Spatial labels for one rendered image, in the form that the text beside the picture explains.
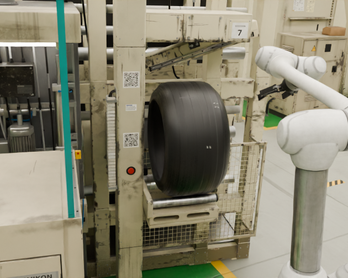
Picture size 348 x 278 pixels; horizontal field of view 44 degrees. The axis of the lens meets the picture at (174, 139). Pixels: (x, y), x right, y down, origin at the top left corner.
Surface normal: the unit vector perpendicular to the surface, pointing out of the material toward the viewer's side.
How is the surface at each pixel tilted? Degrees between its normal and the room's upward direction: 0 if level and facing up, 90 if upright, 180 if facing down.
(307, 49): 90
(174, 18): 90
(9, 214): 0
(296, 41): 90
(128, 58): 90
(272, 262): 0
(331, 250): 0
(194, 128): 61
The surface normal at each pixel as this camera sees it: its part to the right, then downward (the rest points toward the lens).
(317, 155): 0.00, 0.37
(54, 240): 0.25, 0.35
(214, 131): 0.24, -0.12
